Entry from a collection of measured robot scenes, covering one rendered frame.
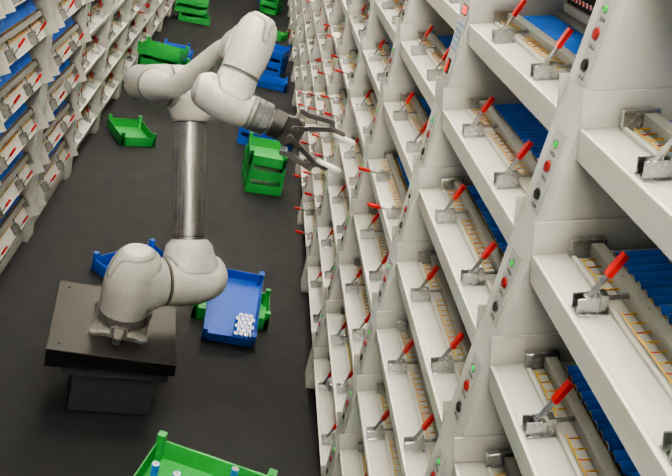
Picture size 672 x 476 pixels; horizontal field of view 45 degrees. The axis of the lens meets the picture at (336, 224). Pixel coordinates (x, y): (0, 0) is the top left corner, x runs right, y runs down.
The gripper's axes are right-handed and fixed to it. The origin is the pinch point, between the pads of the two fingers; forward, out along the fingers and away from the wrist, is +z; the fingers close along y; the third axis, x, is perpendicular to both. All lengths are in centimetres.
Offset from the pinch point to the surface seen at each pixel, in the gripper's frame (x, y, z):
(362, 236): 20.7, -24.8, 23.3
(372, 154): 37.9, -3.9, 18.6
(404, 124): 13.9, 12.5, 16.2
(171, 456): -40, -77, -11
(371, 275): -6.0, -25.9, 22.7
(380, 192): 11.0, -7.6, 18.7
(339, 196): 99, -37, 31
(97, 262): 102, -105, -44
